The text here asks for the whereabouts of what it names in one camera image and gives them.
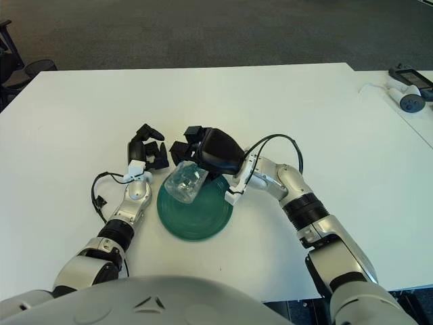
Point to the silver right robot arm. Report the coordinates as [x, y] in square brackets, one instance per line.
[341, 250]

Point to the black office chair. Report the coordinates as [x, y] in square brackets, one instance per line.
[7, 67]

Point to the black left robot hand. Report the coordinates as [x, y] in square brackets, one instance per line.
[134, 149]

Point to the silver robot torso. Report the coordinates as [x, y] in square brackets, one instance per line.
[152, 304]

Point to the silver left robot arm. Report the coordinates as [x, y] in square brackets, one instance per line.
[135, 193]

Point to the black handheld device with screen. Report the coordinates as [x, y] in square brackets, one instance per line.
[412, 78]

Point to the green ribbed plate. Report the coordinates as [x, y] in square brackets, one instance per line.
[196, 220]

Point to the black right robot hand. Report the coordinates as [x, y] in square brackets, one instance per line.
[220, 152]

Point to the clear bottle with blue cap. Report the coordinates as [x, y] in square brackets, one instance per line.
[186, 183]

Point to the white grey handheld controller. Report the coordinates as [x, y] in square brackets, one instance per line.
[411, 102]

